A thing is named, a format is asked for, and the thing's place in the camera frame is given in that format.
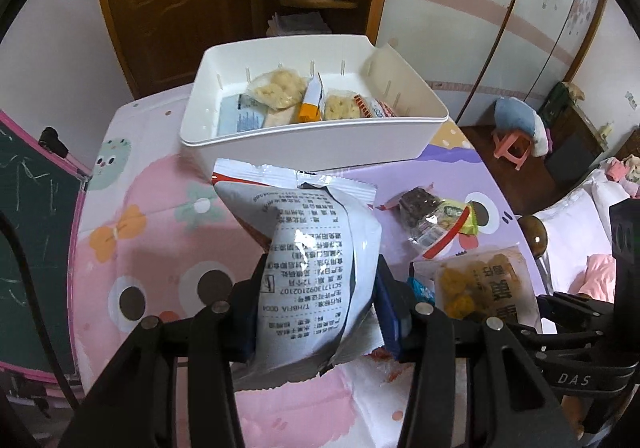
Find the pink plastic stool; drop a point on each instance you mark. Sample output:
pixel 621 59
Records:
pixel 510 145

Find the blue candy wrapper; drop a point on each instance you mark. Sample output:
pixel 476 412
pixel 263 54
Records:
pixel 420 290

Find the clear red-edged snack packet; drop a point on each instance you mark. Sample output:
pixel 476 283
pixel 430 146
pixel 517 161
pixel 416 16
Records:
pixel 435 242

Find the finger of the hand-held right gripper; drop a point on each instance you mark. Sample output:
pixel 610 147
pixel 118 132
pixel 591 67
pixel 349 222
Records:
pixel 565 345
pixel 575 308

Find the round wooden knob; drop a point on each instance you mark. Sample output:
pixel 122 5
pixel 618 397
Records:
pixel 532 235

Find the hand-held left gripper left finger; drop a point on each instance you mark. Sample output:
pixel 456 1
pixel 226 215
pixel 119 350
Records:
pixel 246 333

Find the pink cloth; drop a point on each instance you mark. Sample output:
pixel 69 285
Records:
pixel 597 275

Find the beige cracker packet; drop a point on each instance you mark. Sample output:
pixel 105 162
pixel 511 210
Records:
pixel 282 117

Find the floral sliding wardrobe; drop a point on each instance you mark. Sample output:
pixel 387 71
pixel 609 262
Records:
pixel 450 28

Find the clear packet of yellow biscuits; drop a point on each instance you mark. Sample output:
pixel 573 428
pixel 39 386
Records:
pixel 341 107

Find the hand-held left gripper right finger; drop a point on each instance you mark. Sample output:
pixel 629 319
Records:
pixel 395 323

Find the white silver snack packet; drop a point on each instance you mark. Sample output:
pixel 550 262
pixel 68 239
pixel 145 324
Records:
pixel 310 253

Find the large light blue packet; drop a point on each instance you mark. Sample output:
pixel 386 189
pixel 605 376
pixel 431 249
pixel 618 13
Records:
pixel 237 120

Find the stack of folded towels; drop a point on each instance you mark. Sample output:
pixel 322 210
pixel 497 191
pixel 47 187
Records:
pixel 295 24

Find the brown wooden door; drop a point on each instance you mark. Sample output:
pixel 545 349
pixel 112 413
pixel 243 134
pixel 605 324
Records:
pixel 175 3

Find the clear packet of yellow puffs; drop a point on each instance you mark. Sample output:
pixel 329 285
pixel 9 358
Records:
pixel 277 88

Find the white pillow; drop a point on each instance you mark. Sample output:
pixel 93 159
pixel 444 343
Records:
pixel 570 228

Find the dark wooden cabinet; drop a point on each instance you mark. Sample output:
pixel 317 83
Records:
pixel 575 148

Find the white plastic storage bin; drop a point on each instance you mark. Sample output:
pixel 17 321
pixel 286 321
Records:
pixel 300 148

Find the blue plush cushion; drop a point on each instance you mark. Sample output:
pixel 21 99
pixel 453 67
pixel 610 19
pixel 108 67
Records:
pixel 517 115

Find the red white snack packet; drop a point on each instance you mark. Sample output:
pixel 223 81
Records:
pixel 375 107

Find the dark brown snack wrapper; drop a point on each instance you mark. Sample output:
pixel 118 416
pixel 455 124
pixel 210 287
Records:
pixel 417 205

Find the orange white snack packet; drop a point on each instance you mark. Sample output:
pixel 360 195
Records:
pixel 311 103

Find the pink framed chalkboard easel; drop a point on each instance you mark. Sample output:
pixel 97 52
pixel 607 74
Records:
pixel 35 228

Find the clear packet of fried snacks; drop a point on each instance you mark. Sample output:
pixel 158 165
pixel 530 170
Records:
pixel 480 283

